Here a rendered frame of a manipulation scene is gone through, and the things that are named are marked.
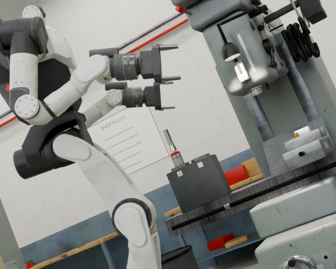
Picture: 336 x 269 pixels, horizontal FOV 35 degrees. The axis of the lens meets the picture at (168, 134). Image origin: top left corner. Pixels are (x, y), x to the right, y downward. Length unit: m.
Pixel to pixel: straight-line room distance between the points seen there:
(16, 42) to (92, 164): 0.49
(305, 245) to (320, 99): 0.94
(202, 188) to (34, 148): 0.76
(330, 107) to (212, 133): 4.28
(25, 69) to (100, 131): 5.73
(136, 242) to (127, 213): 0.10
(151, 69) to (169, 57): 5.32
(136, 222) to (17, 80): 0.62
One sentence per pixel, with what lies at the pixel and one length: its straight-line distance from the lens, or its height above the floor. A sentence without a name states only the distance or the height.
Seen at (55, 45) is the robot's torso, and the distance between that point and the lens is 1.94.
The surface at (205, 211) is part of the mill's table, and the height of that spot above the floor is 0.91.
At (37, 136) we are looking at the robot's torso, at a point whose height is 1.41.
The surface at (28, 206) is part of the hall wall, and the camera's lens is 8.34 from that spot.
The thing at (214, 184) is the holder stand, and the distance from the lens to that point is 2.31.
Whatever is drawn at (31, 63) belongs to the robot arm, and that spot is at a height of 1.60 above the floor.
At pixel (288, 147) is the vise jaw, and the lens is 2.21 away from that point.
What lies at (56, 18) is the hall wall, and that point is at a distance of 7.96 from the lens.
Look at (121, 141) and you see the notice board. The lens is 7.33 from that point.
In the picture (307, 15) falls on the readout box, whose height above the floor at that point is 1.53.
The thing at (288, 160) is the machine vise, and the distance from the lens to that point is 2.09.
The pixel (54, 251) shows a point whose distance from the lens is 7.79.
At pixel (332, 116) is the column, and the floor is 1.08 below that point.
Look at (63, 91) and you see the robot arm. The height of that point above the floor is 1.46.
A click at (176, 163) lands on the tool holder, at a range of 2.38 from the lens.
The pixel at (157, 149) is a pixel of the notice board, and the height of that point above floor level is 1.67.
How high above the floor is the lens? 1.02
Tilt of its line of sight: 6 degrees up
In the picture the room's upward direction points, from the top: 23 degrees counter-clockwise
